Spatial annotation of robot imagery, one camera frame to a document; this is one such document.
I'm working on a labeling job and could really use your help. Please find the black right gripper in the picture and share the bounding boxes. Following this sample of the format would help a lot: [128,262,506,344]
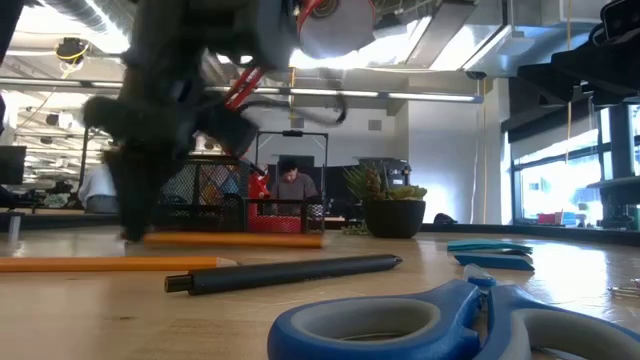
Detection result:
[517,0,640,106]

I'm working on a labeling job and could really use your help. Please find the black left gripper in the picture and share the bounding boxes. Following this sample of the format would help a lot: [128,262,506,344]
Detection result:
[82,94,261,242]

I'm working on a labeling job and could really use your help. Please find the orange pencil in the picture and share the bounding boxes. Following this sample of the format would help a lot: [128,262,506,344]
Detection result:
[0,255,239,274]
[143,231,325,250]

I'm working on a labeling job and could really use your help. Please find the black pen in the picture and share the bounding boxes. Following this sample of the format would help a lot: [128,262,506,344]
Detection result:
[164,253,404,296]

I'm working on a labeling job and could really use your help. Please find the blue sticky note pad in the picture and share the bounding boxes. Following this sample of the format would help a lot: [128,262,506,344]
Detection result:
[446,238,534,255]

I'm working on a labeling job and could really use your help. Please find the blue eraser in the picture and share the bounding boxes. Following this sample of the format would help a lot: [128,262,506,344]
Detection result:
[453,252,535,272]

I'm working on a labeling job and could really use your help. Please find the blue-handled scissors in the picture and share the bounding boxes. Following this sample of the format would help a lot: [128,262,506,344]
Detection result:
[267,263,640,360]

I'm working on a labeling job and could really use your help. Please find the black mesh desk organizer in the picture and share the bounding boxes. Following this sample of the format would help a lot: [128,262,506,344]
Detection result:
[154,157,326,234]

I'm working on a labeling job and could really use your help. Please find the person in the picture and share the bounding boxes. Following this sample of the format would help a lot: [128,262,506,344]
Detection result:
[77,162,121,215]
[269,158,321,202]

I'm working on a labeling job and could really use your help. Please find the long ceiling light strip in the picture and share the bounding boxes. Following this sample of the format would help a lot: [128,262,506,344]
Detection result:
[0,77,484,105]

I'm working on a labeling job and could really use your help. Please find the black background machine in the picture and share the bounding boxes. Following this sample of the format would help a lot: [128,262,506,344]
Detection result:
[357,157,412,190]

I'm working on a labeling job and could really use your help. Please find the potted succulent in black pot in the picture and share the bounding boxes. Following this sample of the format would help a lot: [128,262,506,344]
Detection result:
[344,164,429,240]

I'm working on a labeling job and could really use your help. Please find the red desk lamp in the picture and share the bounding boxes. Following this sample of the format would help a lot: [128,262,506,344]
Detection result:
[222,0,377,235]

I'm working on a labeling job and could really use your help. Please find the black background rig frame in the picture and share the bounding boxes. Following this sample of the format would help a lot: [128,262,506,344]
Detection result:
[254,129,330,201]

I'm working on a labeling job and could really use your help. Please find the black aluminium table frame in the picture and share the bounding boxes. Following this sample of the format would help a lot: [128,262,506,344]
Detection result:
[0,209,640,247]

